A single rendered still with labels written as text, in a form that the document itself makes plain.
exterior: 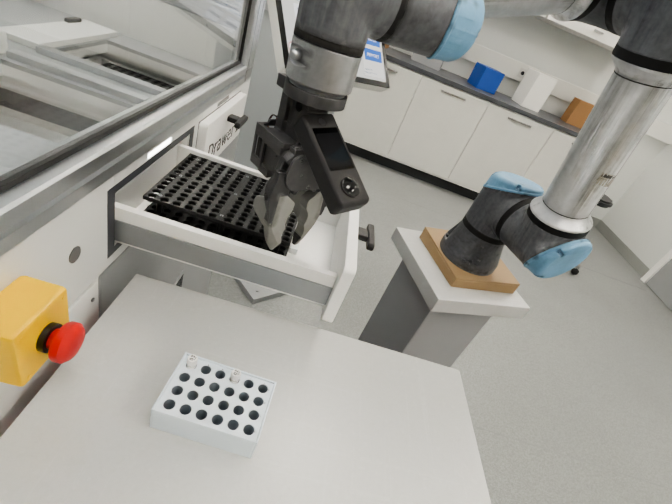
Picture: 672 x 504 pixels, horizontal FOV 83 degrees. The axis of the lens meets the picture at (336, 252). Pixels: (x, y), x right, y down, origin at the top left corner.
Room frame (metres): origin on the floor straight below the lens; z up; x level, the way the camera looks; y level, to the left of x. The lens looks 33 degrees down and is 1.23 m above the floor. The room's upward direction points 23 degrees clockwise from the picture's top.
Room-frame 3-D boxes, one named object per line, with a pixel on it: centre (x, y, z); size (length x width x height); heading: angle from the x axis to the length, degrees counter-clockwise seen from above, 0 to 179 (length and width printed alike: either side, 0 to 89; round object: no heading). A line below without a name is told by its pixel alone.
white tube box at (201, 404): (0.27, 0.06, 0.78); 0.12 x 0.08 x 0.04; 95
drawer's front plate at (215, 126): (0.84, 0.36, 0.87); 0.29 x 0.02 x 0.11; 9
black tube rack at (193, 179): (0.54, 0.19, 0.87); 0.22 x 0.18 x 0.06; 99
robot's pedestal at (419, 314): (0.89, -0.31, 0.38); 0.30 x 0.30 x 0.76; 26
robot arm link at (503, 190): (0.87, -0.32, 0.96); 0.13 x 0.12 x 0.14; 33
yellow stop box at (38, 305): (0.20, 0.24, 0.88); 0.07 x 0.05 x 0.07; 9
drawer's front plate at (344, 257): (0.58, -0.01, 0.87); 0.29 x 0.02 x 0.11; 9
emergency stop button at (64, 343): (0.21, 0.21, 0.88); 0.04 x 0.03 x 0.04; 9
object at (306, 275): (0.54, 0.20, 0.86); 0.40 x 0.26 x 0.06; 99
